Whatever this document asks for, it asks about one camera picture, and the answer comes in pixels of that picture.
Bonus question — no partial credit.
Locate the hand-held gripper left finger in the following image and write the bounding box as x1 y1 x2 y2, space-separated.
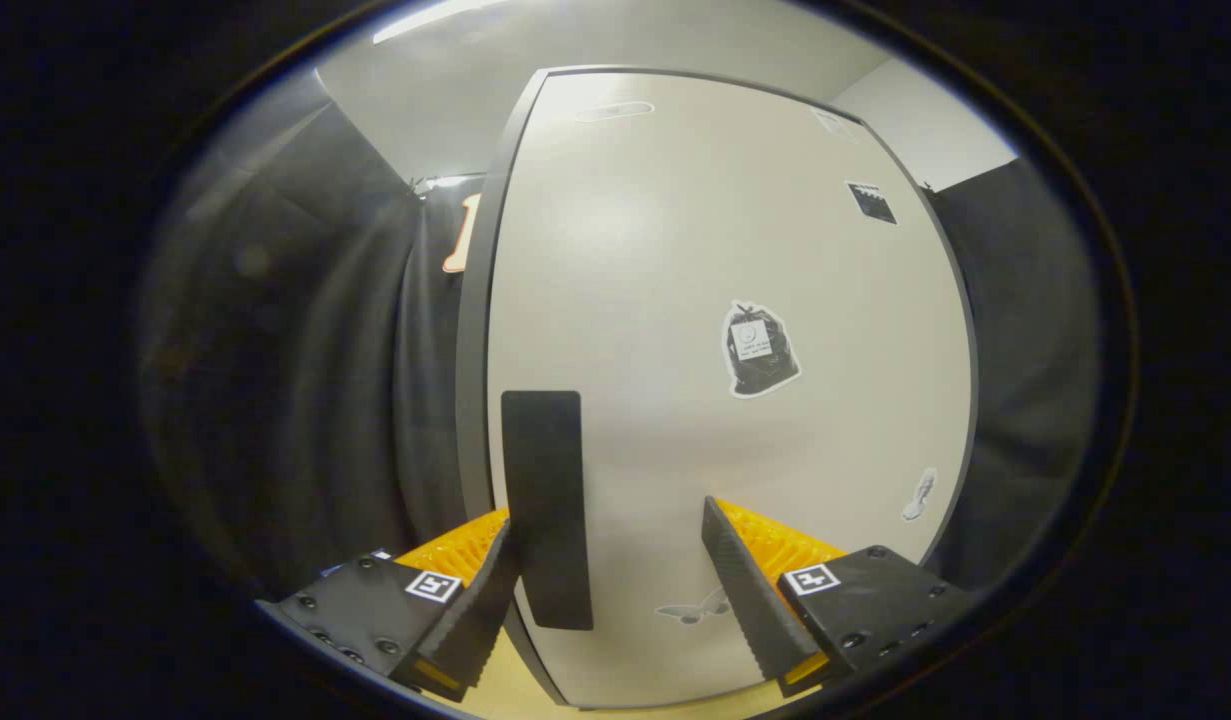
258 508 523 703

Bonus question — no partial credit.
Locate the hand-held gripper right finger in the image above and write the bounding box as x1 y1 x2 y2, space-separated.
702 497 971 698

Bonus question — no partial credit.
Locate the black door handle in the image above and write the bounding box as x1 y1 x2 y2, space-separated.
501 390 594 631

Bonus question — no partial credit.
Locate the white shoe cabinet door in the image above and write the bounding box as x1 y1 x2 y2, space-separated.
487 70 979 709

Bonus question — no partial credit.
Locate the grey shoe cabinet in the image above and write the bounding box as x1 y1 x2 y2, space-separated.
455 65 982 711

